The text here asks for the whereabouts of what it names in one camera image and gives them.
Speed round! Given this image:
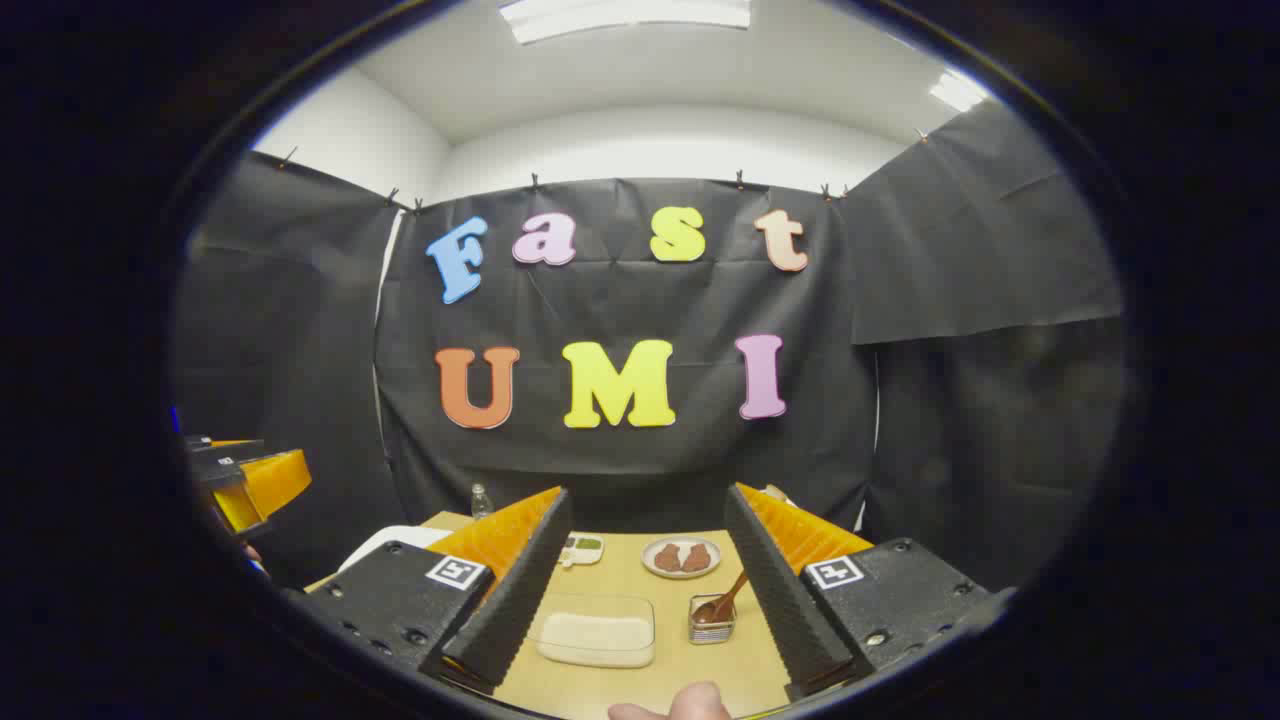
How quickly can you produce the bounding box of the metal wire chopstick holder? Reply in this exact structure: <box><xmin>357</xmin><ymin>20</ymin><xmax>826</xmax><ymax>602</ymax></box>
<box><xmin>688</xmin><ymin>593</ymin><xmax>737</xmax><ymax>645</ymax></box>

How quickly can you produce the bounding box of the brown wooden spoon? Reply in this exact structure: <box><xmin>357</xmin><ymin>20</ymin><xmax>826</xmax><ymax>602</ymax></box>
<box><xmin>693</xmin><ymin>570</ymin><xmax>749</xmax><ymax>626</ymax></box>

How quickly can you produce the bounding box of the clear glass tray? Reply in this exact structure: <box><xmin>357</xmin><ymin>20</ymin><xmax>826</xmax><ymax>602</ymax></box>
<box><xmin>527</xmin><ymin>593</ymin><xmax>657</xmax><ymax>669</ymax></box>

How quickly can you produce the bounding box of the long ceiling light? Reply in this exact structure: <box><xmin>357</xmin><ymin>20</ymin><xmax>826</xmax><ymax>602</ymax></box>
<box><xmin>498</xmin><ymin>0</ymin><xmax>753</xmax><ymax>45</ymax></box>

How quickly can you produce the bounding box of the round white plate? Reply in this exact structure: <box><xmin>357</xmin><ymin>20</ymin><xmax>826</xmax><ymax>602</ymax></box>
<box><xmin>642</xmin><ymin>537</ymin><xmax>721</xmax><ymax>580</ymax></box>

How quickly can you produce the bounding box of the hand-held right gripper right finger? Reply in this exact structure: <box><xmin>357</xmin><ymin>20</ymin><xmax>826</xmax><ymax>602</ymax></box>
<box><xmin>724</xmin><ymin>483</ymin><xmax>1001</xmax><ymax>701</ymax></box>

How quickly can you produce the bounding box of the small ceiling light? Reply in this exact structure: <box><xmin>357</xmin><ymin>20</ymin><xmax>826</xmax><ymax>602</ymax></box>
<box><xmin>928</xmin><ymin>68</ymin><xmax>993</xmax><ymax>113</ymax></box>

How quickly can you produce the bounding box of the white rice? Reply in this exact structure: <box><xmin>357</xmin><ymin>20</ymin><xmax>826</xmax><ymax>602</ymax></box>
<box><xmin>538</xmin><ymin>612</ymin><xmax>654</xmax><ymax>667</ymax></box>

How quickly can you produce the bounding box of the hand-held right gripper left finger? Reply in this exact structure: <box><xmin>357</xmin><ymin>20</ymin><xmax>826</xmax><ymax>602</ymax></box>
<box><xmin>300</xmin><ymin>487</ymin><xmax>574</xmax><ymax>696</ymax></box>

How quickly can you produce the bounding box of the white rice cooker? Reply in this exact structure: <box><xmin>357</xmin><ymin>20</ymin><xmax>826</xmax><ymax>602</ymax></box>
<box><xmin>338</xmin><ymin>525</ymin><xmax>456</xmax><ymax>573</ymax></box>

